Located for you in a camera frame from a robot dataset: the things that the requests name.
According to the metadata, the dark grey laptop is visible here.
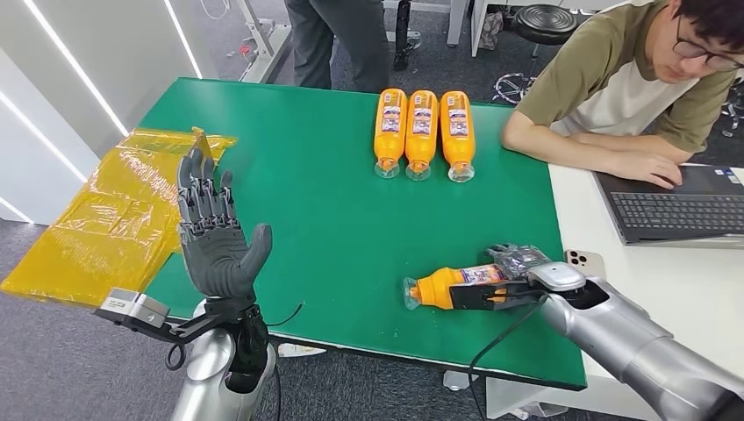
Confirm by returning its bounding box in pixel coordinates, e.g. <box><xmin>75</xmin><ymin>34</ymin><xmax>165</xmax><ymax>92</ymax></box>
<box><xmin>591</xmin><ymin>164</ymin><xmax>744</xmax><ymax>250</ymax></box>

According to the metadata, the white cable coil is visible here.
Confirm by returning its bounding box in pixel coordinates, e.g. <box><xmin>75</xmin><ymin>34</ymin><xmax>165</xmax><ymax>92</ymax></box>
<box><xmin>491</xmin><ymin>72</ymin><xmax>537</xmax><ymax>106</ymax></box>

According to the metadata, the black round stool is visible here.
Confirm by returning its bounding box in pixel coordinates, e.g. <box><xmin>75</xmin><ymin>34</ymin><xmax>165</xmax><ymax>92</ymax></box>
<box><xmin>511</xmin><ymin>4</ymin><xmax>580</xmax><ymax>61</ymax></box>

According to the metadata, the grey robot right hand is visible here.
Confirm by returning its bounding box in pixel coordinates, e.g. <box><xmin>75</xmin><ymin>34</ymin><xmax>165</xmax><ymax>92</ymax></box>
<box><xmin>485</xmin><ymin>243</ymin><xmax>552</xmax><ymax>282</ymax></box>

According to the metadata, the orange juice bottle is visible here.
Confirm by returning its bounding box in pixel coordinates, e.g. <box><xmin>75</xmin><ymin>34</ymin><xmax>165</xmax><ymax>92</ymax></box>
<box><xmin>401</xmin><ymin>263</ymin><xmax>526</xmax><ymax>312</ymax></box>
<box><xmin>373</xmin><ymin>87</ymin><xmax>410</xmax><ymax>180</ymax></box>
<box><xmin>404</xmin><ymin>89</ymin><xmax>440</xmax><ymax>182</ymax></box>
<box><xmin>439</xmin><ymin>90</ymin><xmax>477</xmax><ymax>184</ymax></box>

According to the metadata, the beige smartphone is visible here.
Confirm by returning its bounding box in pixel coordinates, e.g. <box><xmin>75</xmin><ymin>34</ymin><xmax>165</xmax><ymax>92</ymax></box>
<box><xmin>562</xmin><ymin>249</ymin><xmax>608</xmax><ymax>282</ymax></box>

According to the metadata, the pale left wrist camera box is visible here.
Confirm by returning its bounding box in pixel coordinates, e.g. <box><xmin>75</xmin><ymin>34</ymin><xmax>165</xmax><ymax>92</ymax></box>
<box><xmin>94</xmin><ymin>287</ymin><xmax>171</xmax><ymax>333</ymax></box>

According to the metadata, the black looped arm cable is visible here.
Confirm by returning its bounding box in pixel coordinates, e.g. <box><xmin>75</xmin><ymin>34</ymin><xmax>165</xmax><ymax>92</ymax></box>
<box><xmin>163</xmin><ymin>343</ymin><xmax>189</xmax><ymax>373</ymax></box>

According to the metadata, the white gantry frame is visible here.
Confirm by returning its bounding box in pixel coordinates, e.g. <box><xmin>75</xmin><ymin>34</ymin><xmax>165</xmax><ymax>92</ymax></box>
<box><xmin>233</xmin><ymin>0</ymin><xmax>296</xmax><ymax>86</ymax></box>

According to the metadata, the yellow plastic bag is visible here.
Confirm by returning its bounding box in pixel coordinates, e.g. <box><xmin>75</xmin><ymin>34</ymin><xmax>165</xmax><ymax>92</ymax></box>
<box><xmin>0</xmin><ymin>126</ymin><xmax>239</xmax><ymax>310</ymax></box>

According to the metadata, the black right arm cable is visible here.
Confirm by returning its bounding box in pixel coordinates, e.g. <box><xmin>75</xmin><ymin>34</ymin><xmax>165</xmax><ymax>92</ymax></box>
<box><xmin>467</xmin><ymin>293</ymin><xmax>551</xmax><ymax>421</ymax></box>

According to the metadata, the person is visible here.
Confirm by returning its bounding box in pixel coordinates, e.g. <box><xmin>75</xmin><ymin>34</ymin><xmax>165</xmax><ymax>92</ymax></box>
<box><xmin>500</xmin><ymin>0</ymin><xmax>744</xmax><ymax>190</ymax></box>
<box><xmin>283</xmin><ymin>0</ymin><xmax>391</xmax><ymax>95</ymax></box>

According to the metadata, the green table mat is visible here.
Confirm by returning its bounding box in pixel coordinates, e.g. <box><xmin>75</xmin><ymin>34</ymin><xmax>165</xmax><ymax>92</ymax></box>
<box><xmin>138</xmin><ymin>76</ymin><xmax>589</xmax><ymax>392</ymax></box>

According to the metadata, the thin black wire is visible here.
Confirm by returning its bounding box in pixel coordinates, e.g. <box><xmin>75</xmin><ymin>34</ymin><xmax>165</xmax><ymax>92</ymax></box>
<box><xmin>266</xmin><ymin>302</ymin><xmax>305</xmax><ymax>328</ymax></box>

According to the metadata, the mottled grey bag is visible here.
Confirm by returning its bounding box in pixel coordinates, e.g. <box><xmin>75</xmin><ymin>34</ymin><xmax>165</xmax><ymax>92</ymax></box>
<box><xmin>476</xmin><ymin>11</ymin><xmax>504</xmax><ymax>53</ymax></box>

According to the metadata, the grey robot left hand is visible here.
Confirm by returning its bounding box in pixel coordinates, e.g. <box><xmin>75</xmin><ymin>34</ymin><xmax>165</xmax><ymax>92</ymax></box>
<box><xmin>175</xmin><ymin>146</ymin><xmax>275</xmax><ymax>302</ymax></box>

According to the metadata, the white paper slip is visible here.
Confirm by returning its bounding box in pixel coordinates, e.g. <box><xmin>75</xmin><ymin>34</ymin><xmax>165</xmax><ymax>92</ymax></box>
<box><xmin>276</xmin><ymin>342</ymin><xmax>327</xmax><ymax>359</ymax></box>

